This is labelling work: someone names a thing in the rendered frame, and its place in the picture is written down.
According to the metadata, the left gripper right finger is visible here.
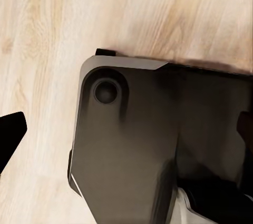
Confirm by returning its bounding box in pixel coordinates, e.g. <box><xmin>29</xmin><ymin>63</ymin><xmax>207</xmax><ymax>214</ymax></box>
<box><xmin>236</xmin><ymin>111</ymin><xmax>253</xmax><ymax>154</ymax></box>

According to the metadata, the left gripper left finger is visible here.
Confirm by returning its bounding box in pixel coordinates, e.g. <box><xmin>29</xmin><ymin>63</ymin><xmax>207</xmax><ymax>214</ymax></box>
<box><xmin>0</xmin><ymin>111</ymin><xmax>27</xmax><ymax>175</ymax></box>

